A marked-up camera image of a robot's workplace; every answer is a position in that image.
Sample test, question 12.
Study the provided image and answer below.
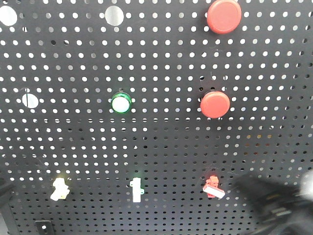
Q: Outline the small red push button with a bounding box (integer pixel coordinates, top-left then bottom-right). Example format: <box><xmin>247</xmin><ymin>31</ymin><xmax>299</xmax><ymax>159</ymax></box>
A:
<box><xmin>200</xmin><ymin>91</ymin><xmax>230</xmax><ymax>118</ymax></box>

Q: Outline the white green toggle switch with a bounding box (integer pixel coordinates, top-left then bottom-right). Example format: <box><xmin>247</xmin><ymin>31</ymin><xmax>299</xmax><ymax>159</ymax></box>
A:
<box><xmin>130</xmin><ymin>177</ymin><xmax>145</xmax><ymax>203</ymax></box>

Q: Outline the yellow toggle switch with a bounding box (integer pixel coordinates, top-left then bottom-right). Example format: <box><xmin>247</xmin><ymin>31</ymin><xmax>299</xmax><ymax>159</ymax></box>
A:
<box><xmin>50</xmin><ymin>178</ymin><xmax>70</xmax><ymax>201</ymax></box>

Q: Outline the red toggle switch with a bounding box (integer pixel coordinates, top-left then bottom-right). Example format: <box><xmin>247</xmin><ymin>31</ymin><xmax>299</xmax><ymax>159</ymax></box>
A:
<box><xmin>202</xmin><ymin>176</ymin><xmax>225</xmax><ymax>199</ymax></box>

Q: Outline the green ringed white button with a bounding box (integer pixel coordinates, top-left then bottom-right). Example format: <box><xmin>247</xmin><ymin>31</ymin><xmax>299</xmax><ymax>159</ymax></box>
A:
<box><xmin>111</xmin><ymin>92</ymin><xmax>132</xmax><ymax>114</ymax></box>

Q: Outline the black clamp bracket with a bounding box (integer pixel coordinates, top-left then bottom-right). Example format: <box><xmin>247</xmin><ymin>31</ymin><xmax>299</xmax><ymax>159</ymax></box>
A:
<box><xmin>35</xmin><ymin>220</ymin><xmax>55</xmax><ymax>235</ymax></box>

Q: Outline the black perforated pegboard panel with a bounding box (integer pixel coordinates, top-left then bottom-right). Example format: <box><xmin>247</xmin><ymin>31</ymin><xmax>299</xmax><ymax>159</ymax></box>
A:
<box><xmin>0</xmin><ymin>0</ymin><xmax>313</xmax><ymax>235</ymax></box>

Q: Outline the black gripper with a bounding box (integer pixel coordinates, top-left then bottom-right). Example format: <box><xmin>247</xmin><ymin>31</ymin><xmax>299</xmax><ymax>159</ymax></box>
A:
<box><xmin>234</xmin><ymin>174</ymin><xmax>313</xmax><ymax>235</ymax></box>

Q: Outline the large red push button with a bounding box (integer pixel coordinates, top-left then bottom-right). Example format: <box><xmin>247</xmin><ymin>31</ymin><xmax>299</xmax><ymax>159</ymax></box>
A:
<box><xmin>207</xmin><ymin>0</ymin><xmax>242</xmax><ymax>34</ymax></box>

